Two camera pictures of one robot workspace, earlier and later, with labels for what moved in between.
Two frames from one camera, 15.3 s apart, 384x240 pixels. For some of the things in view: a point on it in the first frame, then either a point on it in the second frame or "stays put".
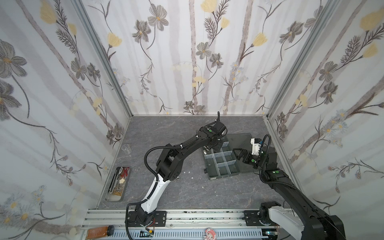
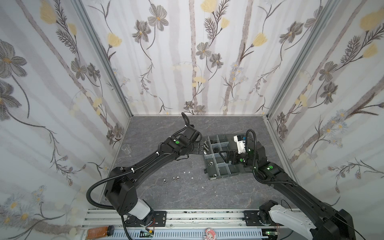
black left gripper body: (217, 144) -> (195, 148)
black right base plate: (251, 218) stays put
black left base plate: (160, 219) stays put
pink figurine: (210, 234) stays put
